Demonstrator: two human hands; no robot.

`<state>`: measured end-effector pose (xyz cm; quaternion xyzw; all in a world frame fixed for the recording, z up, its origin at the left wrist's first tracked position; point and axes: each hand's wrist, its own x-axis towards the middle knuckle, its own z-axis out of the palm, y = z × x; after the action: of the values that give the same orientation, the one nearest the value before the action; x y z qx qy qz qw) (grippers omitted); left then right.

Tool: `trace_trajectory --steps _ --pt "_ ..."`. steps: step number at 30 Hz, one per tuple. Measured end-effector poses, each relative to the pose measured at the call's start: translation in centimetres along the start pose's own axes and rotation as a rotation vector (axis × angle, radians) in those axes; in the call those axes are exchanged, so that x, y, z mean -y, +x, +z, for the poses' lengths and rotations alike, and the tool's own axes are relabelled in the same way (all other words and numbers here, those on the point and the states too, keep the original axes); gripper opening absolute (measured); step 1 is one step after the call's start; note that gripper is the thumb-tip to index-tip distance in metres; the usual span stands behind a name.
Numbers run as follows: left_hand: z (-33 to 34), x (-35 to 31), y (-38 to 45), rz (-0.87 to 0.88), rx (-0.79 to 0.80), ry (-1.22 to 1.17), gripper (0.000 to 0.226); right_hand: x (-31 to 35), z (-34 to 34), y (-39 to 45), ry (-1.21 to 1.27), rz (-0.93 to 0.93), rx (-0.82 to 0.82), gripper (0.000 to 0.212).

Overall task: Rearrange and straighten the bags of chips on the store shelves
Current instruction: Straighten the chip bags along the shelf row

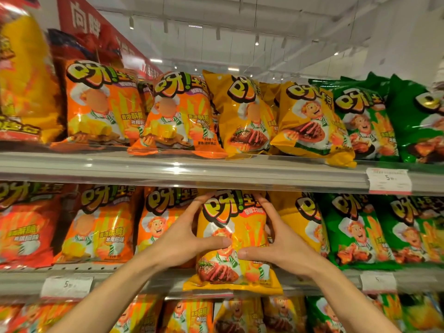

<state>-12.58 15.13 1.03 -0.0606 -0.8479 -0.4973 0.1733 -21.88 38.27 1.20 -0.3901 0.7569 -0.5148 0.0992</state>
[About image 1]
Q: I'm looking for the orange chip bags group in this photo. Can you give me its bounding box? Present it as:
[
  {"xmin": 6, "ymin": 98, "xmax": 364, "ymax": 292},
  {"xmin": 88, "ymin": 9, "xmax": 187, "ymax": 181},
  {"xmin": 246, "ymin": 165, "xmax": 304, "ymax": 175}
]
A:
[{"xmin": 64, "ymin": 59, "xmax": 228, "ymax": 333}]

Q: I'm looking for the red tomato-print chips bag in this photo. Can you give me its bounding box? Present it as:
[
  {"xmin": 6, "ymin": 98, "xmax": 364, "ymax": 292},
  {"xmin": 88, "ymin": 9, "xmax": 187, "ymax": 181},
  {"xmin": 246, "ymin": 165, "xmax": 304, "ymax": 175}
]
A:
[{"xmin": 0, "ymin": 182, "xmax": 74, "ymax": 271}]

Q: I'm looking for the red hanging banner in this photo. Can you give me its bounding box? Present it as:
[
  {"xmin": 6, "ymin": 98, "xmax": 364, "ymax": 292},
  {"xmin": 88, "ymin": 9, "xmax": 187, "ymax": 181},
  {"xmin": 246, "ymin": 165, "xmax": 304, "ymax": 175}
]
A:
[{"xmin": 56, "ymin": 0, "xmax": 163, "ymax": 80}]

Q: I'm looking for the person's left forearm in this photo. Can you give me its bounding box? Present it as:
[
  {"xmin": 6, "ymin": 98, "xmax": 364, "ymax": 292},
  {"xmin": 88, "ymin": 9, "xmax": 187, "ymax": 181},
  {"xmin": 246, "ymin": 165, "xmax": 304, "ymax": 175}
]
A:
[{"xmin": 47, "ymin": 251, "xmax": 167, "ymax": 333}]

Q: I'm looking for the green potato stick bag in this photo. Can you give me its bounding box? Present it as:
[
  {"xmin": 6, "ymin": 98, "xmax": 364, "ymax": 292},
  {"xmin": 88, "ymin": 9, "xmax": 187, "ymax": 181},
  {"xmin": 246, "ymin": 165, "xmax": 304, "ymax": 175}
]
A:
[{"xmin": 319, "ymin": 193, "xmax": 401, "ymax": 271}]

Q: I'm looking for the person's left hand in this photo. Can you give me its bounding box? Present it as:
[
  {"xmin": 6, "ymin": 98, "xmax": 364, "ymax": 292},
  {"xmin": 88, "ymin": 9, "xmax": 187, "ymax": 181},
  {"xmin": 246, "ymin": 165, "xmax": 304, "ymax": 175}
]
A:
[{"xmin": 149, "ymin": 192, "xmax": 233, "ymax": 272}]

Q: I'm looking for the person's right hand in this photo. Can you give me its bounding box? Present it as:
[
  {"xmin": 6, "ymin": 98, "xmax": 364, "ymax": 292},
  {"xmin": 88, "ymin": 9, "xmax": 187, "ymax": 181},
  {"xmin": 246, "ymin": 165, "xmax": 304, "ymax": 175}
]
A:
[{"xmin": 237, "ymin": 194, "xmax": 325, "ymax": 278}]

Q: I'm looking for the person's right forearm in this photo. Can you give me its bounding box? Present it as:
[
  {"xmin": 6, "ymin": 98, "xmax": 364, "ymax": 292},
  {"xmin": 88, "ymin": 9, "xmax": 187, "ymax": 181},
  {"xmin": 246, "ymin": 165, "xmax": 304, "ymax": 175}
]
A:
[{"xmin": 305, "ymin": 258, "xmax": 401, "ymax": 333}]

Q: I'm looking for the grey metal store shelf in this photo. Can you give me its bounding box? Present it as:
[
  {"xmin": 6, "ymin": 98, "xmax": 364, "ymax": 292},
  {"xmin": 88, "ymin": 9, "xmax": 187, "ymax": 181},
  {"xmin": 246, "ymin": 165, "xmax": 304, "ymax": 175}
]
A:
[{"xmin": 0, "ymin": 148, "xmax": 444, "ymax": 333}]

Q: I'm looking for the green chip bags group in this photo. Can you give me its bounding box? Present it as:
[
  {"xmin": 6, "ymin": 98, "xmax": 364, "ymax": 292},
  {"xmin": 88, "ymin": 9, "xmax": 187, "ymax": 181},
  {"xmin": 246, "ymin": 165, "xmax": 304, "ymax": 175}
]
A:
[{"xmin": 305, "ymin": 72, "xmax": 444, "ymax": 333}]

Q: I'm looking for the yellow chef-print chips bag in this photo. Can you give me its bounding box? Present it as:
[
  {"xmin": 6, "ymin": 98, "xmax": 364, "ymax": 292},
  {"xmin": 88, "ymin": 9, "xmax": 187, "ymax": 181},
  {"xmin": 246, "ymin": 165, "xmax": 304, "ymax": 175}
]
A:
[
  {"xmin": 183, "ymin": 190, "xmax": 284, "ymax": 296},
  {"xmin": 269, "ymin": 191, "xmax": 331, "ymax": 257}
]

